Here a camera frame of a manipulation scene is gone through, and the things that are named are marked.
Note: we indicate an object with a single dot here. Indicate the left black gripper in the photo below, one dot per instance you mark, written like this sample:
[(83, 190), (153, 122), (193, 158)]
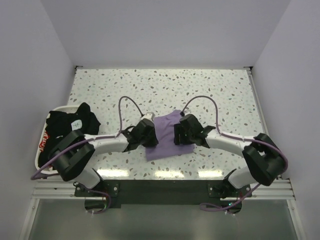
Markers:
[(150, 136)]

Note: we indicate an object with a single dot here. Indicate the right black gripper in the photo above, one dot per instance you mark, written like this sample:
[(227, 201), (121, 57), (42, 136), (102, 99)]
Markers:
[(180, 134)]

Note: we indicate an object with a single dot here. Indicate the purple t-shirt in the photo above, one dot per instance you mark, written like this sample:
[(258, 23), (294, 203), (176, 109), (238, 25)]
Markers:
[(164, 130)]

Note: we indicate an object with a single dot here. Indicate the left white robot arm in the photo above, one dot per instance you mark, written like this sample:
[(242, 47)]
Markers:
[(71, 158)]

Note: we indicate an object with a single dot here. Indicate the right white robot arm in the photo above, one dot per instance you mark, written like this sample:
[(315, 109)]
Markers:
[(264, 160)]

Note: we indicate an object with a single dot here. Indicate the white laundry basket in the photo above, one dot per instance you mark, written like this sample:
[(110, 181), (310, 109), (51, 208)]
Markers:
[(42, 145)]

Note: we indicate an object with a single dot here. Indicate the black clothes in basket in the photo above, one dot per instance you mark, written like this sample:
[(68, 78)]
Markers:
[(60, 124)]

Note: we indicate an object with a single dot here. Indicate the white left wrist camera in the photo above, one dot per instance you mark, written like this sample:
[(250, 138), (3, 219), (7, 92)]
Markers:
[(149, 116)]

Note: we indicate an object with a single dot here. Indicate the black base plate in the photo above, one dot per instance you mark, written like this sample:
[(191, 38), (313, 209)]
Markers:
[(116, 193)]

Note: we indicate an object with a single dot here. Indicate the aluminium rail frame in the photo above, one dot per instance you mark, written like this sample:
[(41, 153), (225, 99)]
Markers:
[(117, 96)]

